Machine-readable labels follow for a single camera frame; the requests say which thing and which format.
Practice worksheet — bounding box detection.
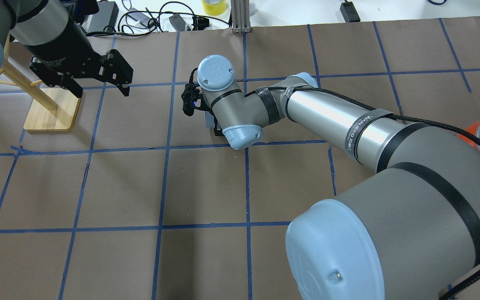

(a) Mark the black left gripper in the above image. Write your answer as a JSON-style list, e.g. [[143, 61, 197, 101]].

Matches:
[[29, 19, 134, 98]]

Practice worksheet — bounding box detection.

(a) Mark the yellow tape roll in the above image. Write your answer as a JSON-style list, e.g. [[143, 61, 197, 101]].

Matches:
[[201, 0, 227, 16]]

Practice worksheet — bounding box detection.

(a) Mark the black power brick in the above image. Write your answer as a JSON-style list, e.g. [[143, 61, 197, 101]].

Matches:
[[83, 1, 119, 33]]

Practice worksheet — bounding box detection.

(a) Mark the wooden mug stand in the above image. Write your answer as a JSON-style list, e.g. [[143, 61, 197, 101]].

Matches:
[[0, 36, 81, 132]]

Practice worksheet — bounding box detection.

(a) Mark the light blue plastic cup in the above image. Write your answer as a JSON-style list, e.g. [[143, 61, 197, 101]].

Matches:
[[204, 112, 215, 129]]

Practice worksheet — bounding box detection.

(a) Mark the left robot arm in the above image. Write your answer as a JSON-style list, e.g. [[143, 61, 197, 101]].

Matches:
[[0, 0, 133, 97]]

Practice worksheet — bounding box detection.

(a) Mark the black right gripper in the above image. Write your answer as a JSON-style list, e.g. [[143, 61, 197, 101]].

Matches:
[[181, 69, 224, 137]]

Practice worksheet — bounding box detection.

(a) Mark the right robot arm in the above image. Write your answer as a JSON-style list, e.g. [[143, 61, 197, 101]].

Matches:
[[182, 55, 480, 300]]

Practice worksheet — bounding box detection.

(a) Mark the aluminium frame post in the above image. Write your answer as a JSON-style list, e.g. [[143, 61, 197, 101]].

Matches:
[[230, 0, 252, 34]]

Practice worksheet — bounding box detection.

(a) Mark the black power adapter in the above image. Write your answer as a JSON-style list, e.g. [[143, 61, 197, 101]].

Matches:
[[340, 0, 361, 23]]

